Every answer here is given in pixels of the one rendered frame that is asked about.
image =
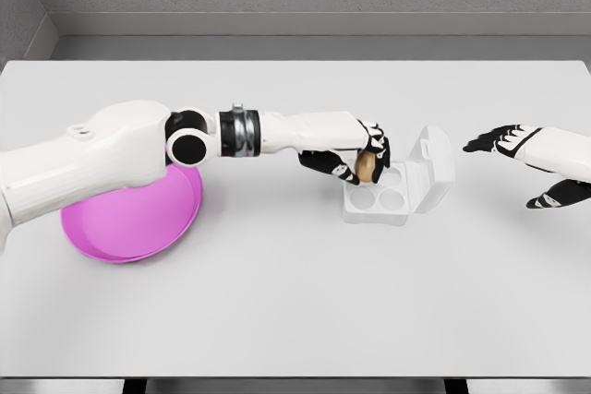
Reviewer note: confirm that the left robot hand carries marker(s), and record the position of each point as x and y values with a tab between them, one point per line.
337	128

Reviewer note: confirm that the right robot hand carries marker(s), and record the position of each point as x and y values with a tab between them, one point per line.
554	147

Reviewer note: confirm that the brown egg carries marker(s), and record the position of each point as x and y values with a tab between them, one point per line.
365	166

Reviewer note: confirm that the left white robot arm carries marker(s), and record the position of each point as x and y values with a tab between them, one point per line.
115	145

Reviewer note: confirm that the white egg box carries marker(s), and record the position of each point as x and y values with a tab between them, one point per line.
406	182

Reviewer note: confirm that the pink bowl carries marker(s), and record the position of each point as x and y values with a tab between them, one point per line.
138	218

